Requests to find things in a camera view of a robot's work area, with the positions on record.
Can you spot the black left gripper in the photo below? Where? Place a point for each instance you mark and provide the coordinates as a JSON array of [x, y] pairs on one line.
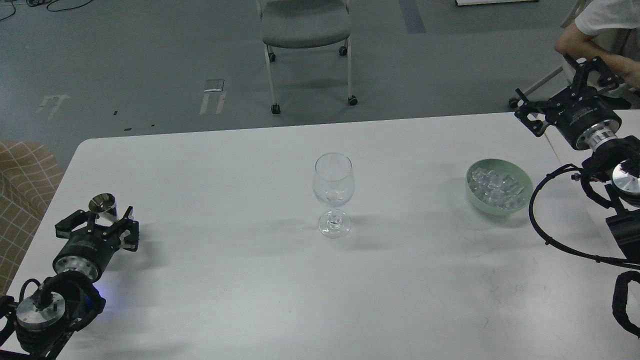
[[89, 252]]

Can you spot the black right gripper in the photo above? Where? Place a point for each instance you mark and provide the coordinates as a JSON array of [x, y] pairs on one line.
[[578, 107]]

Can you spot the silver metal jigger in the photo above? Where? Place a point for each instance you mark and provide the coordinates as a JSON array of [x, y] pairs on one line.
[[105, 206]]

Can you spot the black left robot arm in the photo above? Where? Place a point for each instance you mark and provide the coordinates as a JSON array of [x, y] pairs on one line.
[[48, 313]]

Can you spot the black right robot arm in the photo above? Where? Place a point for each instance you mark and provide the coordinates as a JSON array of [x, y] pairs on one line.
[[609, 177]]

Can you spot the pile of clear ice cubes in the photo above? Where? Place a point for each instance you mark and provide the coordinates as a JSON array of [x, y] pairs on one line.
[[496, 189]]

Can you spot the clear wine glass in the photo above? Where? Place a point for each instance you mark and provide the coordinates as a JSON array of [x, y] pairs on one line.
[[334, 185]]

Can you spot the seated person in white shirt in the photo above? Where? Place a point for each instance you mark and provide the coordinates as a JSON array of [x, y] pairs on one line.
[[577, 40]]

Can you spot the beige checkered sofa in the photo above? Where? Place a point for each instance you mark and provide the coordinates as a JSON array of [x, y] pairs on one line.
[[29, 178]]

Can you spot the green bowl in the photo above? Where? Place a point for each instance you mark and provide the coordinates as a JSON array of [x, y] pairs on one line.
[[502, 166]]

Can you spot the silver floor plate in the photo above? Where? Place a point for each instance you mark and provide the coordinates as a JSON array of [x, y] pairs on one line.
[[214, 85]]

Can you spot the grey office chair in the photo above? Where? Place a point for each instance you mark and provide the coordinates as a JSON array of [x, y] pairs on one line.
[[305, 24]]

